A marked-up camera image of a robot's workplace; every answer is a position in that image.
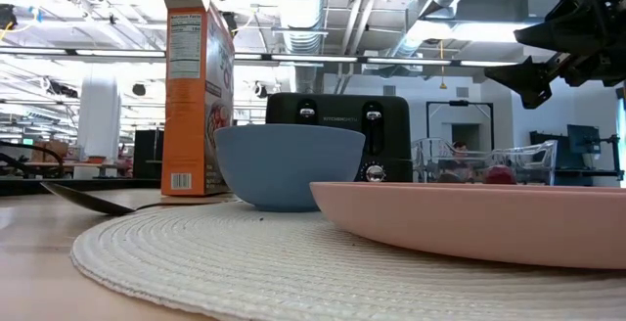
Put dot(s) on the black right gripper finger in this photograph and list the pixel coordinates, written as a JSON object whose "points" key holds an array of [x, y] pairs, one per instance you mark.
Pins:
{"points": [[567, 34], [533, 78]]}

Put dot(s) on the orange pumpkin cereal box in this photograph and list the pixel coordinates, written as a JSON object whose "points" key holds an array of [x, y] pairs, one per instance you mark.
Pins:
{"points": [[188, 125]]}

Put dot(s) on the dark spoon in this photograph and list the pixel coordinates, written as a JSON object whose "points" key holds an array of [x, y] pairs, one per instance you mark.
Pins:
{"points": [[93, 201]]}

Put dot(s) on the black monitor on arm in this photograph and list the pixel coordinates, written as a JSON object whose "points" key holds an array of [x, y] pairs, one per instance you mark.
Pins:
{"points": [[584, 139]]}

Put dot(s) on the clear plastic fruit container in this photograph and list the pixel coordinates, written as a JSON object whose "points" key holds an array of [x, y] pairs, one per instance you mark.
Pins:
{"points": [[533, 162]]}

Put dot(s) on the person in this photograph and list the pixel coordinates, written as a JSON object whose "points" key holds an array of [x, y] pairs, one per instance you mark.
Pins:
{"points": [[460, 147]]}

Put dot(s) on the red apple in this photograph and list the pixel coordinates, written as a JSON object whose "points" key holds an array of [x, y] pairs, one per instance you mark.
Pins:
{"points": [[499, 175]]}

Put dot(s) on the overhead bar with light strips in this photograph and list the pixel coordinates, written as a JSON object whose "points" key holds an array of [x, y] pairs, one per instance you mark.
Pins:
{"points": [[406, 61]]}

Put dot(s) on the pink plate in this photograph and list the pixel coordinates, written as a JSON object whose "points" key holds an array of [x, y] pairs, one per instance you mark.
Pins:
{"points": [[464, 223]]}

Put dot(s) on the black toaster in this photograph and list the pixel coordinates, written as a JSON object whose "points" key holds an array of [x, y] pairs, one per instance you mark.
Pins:
{"points": [[342, 110]]}

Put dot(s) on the blue bowl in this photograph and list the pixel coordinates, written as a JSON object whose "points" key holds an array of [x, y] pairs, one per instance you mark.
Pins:
{"points": [[288, 169]]}

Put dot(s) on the round woven cream placemat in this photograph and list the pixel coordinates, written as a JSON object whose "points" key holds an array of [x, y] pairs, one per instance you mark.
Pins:
{"points": [[244, 272]]}

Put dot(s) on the black cabinet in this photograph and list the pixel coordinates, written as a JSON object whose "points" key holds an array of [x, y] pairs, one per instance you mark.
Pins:
{"points": [[148, 154]]}

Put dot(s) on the white column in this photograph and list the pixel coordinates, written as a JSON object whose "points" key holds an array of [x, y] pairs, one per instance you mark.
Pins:
{"points": [[99, 125]]}

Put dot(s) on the cardboard box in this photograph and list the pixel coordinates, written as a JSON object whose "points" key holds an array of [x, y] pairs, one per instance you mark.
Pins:
{"points": [[51, 151]]}

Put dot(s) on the black metal frame stand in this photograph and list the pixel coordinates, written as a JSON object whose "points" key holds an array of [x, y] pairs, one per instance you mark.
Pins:
{"points": [[460, 103]]}

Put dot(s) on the ribbed silver ceiling duct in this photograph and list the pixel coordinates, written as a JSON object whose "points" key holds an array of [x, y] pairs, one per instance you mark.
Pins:
{"points": [[300, 8]]}

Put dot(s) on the black table edge frame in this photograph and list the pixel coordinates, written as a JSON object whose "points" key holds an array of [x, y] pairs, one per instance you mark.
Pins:
{"points": [[98, 184]]}

